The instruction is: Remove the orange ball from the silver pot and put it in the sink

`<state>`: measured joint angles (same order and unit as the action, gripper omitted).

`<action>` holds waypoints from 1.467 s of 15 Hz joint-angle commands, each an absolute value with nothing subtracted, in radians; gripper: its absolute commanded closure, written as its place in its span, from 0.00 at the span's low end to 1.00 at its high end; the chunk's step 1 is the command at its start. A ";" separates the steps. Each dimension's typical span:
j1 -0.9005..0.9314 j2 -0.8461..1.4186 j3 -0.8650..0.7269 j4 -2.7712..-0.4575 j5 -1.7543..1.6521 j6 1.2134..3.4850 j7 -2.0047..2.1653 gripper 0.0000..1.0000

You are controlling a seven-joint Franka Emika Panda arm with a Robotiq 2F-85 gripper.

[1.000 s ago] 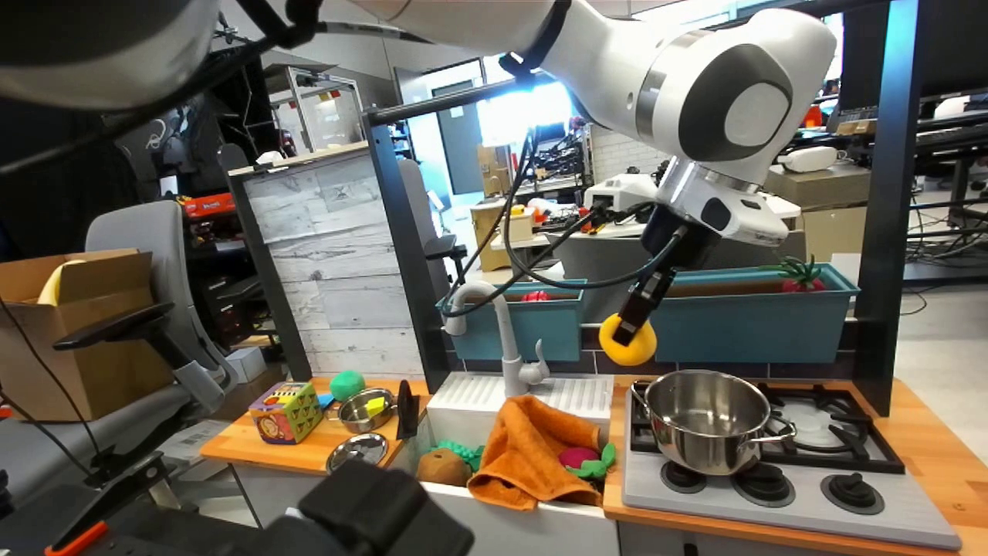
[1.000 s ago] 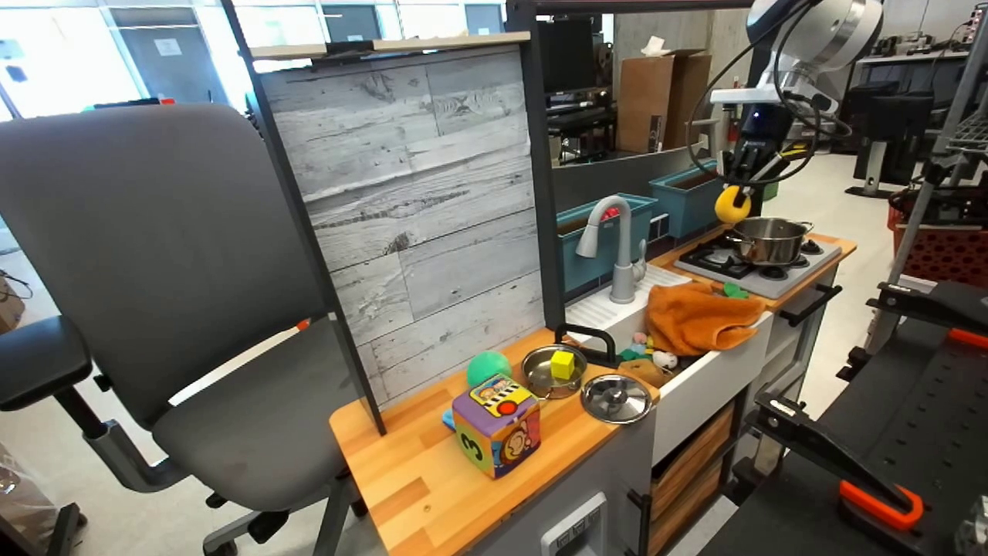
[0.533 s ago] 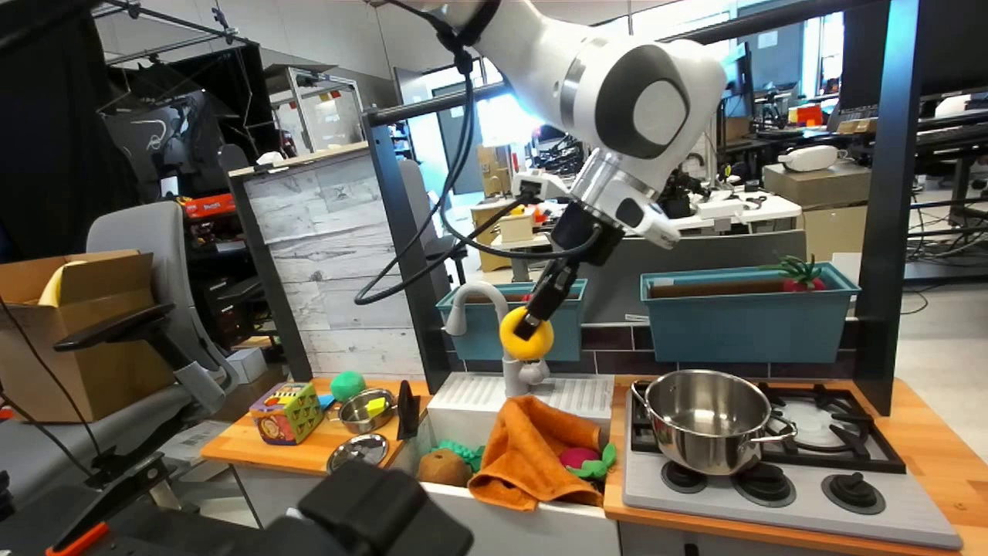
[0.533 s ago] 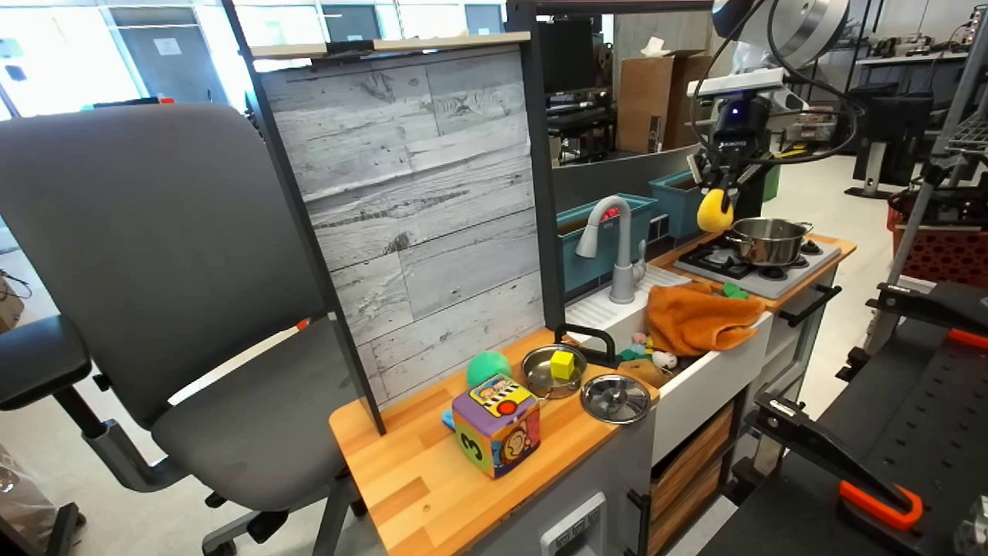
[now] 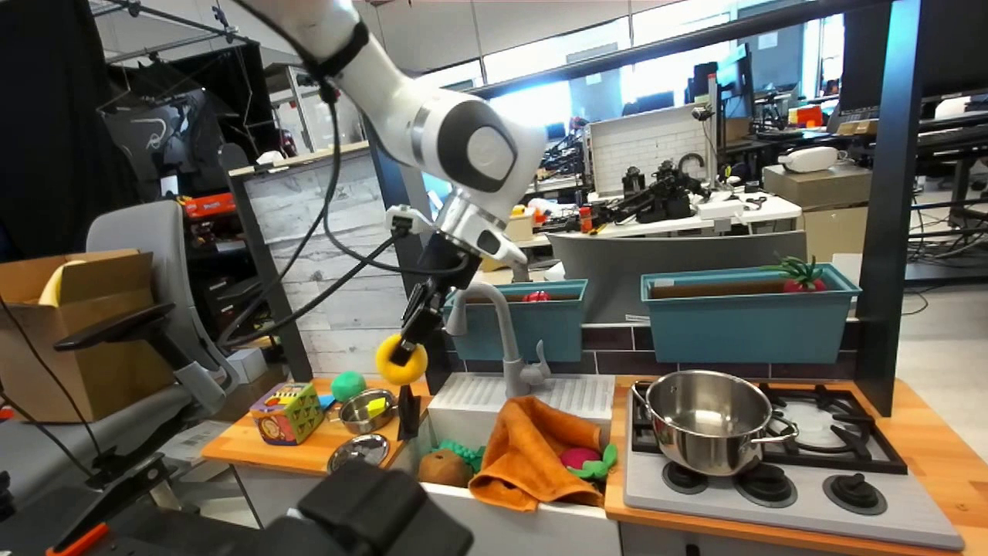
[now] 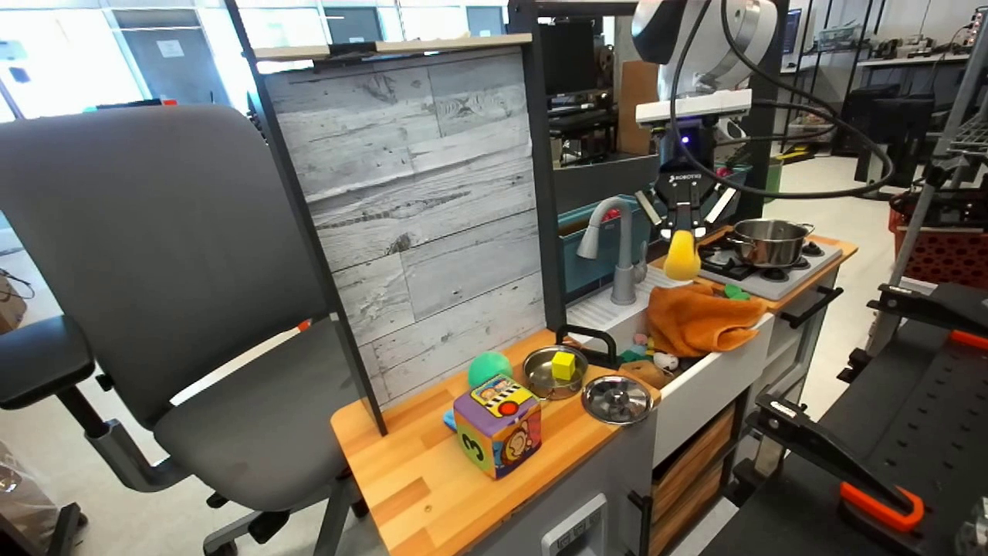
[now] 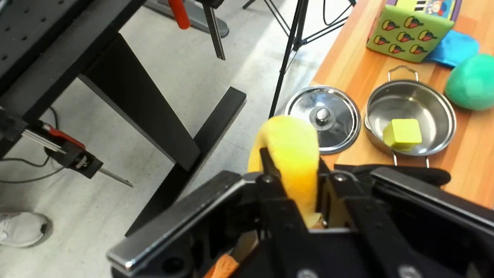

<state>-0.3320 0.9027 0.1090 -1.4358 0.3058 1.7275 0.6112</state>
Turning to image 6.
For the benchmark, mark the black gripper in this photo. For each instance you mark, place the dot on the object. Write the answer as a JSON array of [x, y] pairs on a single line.
[[687, 166]]

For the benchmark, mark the orange yellow ball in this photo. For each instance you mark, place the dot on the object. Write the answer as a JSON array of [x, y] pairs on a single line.
[[679, 260]]

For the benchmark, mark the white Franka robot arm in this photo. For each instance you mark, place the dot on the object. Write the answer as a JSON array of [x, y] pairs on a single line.
[[742, 41]]

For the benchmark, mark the silver pot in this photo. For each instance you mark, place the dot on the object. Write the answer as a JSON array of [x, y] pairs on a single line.
[[768, 247]]

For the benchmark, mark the white toy sink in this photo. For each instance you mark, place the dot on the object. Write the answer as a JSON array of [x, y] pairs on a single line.
[[710, 391]]

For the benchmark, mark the green ball toy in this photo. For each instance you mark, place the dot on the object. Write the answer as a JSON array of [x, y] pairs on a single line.
[[488, 368]]

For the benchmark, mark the grey toy faucet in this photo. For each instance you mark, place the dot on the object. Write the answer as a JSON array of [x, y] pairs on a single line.
[[624, 265]]

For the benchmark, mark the green leaf toy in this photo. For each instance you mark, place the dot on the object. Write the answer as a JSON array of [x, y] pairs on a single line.
[[735, 293]]

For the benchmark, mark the tall cardboard box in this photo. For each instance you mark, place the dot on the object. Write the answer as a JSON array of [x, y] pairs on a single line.
[[636, 110]]

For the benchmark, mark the grey toy stove top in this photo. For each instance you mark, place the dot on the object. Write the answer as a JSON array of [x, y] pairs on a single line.
[[771, 285]]

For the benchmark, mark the orange cloth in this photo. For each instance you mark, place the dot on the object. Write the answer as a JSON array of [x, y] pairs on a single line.
[[699, 320]]

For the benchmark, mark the green spiky toy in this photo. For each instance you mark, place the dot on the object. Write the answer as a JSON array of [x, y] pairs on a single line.
[[635, 353]]

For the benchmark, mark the small yellow cube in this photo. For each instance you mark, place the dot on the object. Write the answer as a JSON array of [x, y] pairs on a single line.
[[563, 365]]

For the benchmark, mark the small metal bowl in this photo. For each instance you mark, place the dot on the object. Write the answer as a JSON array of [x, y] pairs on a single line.
[[615, 401]]

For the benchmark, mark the small silver bowl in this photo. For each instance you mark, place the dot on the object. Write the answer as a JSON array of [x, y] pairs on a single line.
[[540, 377]]

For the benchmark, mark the metal shelving rack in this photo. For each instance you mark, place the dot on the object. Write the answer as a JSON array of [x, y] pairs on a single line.
[[906, 60]]

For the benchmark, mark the red perforated crate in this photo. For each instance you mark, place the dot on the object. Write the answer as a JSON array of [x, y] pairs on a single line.
[[947, 259]]

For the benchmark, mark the grey wood-look back panel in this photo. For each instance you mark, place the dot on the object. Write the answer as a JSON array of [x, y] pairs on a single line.
[[413, 204]]

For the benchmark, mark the colourful soft cube toy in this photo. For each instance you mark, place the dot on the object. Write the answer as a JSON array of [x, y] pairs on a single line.
[[499, 433]]

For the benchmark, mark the black workbench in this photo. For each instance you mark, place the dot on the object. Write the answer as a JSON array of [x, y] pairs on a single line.
[[927, 411]]

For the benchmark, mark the toy kitchen wooden counter cabinet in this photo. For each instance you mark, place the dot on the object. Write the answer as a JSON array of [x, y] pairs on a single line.
[[433, 483]]

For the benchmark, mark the white rod red tip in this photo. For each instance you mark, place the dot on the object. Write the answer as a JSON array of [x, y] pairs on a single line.
[[236, 364]]

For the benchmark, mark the grey door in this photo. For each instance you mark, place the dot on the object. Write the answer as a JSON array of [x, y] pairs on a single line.
[[174, 62]]

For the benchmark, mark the grey office chair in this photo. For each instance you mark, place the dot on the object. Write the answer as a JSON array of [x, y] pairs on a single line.
[[154, 236]]

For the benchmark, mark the brown bag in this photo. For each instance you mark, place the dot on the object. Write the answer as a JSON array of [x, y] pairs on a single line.
[[11, 305]]

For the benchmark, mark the black kitchen frame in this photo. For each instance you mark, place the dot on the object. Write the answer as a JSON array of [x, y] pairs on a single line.
[[540, 204]]

